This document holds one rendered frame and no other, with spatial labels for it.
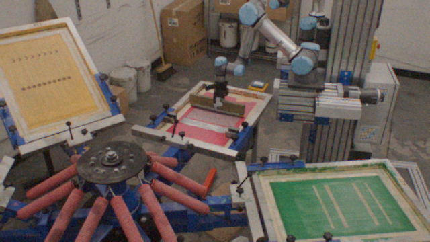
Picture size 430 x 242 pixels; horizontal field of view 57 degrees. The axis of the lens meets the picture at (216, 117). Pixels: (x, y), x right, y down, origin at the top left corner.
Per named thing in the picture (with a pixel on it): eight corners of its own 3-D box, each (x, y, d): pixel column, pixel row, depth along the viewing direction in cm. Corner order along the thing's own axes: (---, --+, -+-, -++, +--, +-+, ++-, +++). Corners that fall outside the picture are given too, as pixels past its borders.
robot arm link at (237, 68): (247, 61, 257) (232, 58, 260) (241, 68, 248) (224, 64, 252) (246, 72, 261) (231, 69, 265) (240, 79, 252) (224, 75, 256)
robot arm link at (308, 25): (295, 37, 287) (297, 19, 280) (303, 32, 297) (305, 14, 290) (310, 41, 281) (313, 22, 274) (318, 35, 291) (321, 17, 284)
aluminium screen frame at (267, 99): (201, 85, 313) (201, 80, 311) (273, 99, 293) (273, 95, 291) (146, 136, 252) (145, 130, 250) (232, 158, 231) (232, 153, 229)
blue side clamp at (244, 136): (244, 132, 257) (244, 123, 253) (251, 134, 255) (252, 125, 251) (226, 158, 233) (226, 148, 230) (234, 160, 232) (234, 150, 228)
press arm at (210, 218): (367, 210, 207) (369, 202, 204) (372, 218, 202) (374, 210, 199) (125, 228, 197) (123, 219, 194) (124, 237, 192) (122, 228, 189)
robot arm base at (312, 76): (318, 74, 257) (320, 60, 252) (318, 85, 244) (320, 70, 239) (293, 72, 259) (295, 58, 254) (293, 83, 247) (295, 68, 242)
